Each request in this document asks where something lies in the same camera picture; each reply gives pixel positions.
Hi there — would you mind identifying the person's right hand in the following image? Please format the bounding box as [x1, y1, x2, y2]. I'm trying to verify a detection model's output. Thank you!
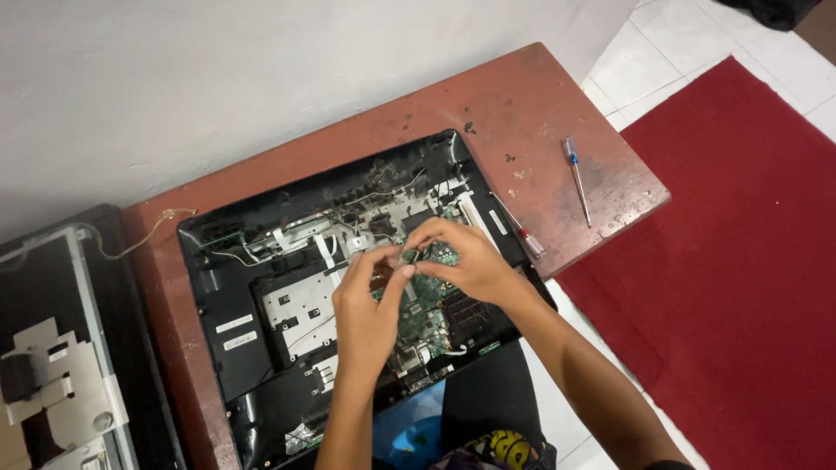
[398, 217, 525, 309]

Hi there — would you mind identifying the crumpled silver foil piece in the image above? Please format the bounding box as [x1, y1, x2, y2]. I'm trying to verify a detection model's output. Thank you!
[284, 423, 316, 457]

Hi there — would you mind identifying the thin yellowish antenna wire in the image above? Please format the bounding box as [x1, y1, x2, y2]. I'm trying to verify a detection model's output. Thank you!
[90, 208, 199, 261]

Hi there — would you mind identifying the grey metal hinge bracket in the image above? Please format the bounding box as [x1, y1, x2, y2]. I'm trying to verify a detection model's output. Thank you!
[0, 317, 130, 453]

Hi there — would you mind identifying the red carpet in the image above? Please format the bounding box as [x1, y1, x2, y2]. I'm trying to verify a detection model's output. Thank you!
[554, 55, 836, 470]

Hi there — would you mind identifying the black cloth item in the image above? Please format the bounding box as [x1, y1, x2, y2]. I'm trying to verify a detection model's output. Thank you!
[714, 0, 825, 33]

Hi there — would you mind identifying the red handled screwdriver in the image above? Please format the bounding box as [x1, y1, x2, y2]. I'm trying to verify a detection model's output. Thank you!
[489, 190, 546, 259]

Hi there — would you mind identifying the blue handled screwdriver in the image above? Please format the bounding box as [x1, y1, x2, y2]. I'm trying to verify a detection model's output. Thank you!
[564, 135, 593, 228]

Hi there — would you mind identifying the detached laptop display panel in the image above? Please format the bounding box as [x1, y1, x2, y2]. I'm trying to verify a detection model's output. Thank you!
[0, 204, 188, 470]

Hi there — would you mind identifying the black open laptop chassis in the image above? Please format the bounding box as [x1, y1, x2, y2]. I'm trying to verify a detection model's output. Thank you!
[177, 129, 557, 470]

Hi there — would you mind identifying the green laptop motherboard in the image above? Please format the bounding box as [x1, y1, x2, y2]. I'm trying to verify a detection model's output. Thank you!
[371, 240, 472, 368]

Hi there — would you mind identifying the person's left hand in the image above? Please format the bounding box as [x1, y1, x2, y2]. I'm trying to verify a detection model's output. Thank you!
[331, 245, 418, 383]

